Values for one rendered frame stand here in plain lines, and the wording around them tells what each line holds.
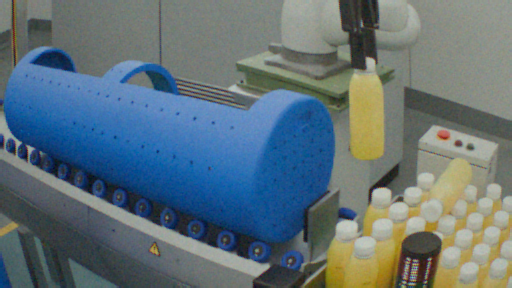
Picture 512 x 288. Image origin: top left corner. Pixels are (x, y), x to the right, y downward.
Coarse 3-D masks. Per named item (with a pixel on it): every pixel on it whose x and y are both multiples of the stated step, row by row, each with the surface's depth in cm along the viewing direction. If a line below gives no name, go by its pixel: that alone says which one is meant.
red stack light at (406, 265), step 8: (400, 248) 97; (400, 256) 96; (432, 256) 94; (400, 264) 96; (408, 264) 94; (416, 264) 94; (424, 264) 94; (432, 264) 94; (400, 272) 96; (408, 272) 95; (416, 272) 94; (424, 272) 94; (432, 272) 95; (408, 280) 95; (416, 280) 95; (424, 280) 95
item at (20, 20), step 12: (12, 0) 243; (24, 0) 245; (12, 12) 246; (24, 12) 247; (12, 24) 248; (24, 24) 250; (12, 36) 250; (24, 36) 252; (12, 48) 253; (24, 48) 253; (12, 60) 255; (48, 252) 289; (48, 264) 294
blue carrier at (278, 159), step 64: (64, 64) 205; (128, 64) 170; (64, 128) 170; (128, 128) 157; (192, 128) 149; (256, 128) 143; (320, 128) 156; (192, 192) 150; (256, 192) 142; (320, 192) 162
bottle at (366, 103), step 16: (352, 80) 138; (368, 80) 136; (352, 96) 138; (368, 96) 136; (352, 112) 139; (368, 112) 138; (352, 128) 141; (368, 128) 139; (352, 144) 142; (368, 144) 140
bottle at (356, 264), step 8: (352, 256) 132; (360, 256) 130; (368, 256) 130; (376, 256) 131; (352, 264) 131; (360, 264) 130; (368, 264) 130; (376, 264) 131; (344, 272) 133; (352, 272) 131; (360, 272) 130; (368, 272) 130; (376, 272) 131; (344, 280) 133; (352, 280) 131; (360, 280) 130; (368, 280) 131; (376, 280) 132
